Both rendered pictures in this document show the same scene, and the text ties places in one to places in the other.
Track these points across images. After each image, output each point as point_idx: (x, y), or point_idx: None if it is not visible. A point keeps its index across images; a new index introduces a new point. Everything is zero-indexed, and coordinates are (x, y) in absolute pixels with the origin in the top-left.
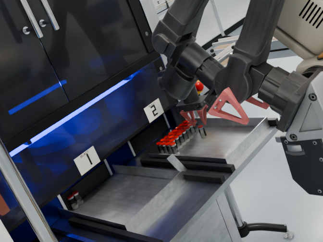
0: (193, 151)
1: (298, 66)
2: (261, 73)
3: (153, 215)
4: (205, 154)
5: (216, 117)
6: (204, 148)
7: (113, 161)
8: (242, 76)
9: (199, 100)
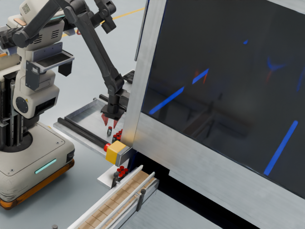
0: (116, 125)
1: (63, 21)
2: None
3: None
4: (108, 118)
5: (97, 135)
6: (109, 123)
7: None
8: None
9: (106, 107)
